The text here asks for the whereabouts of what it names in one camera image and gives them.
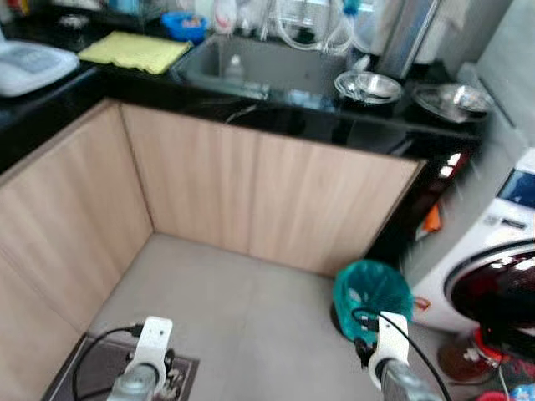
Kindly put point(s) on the light wooden kitchen cabinet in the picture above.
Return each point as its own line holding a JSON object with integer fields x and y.
{"x": 209, "y": 184}

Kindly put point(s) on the teal mesh wastebasket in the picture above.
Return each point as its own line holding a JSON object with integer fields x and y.
{"x": 372, "y": 288}

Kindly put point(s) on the dark patterned floor mat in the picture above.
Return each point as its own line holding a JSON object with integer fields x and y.
{"x": 100, "y": 368}

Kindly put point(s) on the brown round floor object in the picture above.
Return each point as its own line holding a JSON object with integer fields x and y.
{"x": 468, "y": 363}

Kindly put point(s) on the small orange tag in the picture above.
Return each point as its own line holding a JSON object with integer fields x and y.
{"x": 431, "y": 219}

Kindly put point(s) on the white washing machine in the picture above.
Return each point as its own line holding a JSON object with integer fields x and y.
{"x": 493, "y": 225}

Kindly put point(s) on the wide steel basin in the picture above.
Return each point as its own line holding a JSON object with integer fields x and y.
{"x": 451, "y": 100}

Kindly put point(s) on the stainless steel sink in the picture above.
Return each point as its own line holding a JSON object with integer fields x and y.
{"x": 276, "y": 71}

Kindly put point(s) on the small clear plastic bottle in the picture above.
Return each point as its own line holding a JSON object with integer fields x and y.
{"x": 234, "y": 68}

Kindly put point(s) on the stainless steel cylinder canister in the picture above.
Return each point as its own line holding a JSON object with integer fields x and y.
{"x": 408, "y": 38}

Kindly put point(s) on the yellow dish cloth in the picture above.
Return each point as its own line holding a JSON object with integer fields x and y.
{"x": 134, "y": 52}

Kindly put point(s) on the blue plastic bowl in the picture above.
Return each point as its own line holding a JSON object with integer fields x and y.
{"x": 184, "y": 27}

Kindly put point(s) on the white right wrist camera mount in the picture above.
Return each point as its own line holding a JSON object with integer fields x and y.
{"x": 393, "y": 334}

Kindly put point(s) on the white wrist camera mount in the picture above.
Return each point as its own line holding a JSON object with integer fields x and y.
{"x": 155, "y": 334}
{"x": 393, "y": 334}

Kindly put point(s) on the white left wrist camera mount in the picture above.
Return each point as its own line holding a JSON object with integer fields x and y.
{"x": 155, "y": 334}

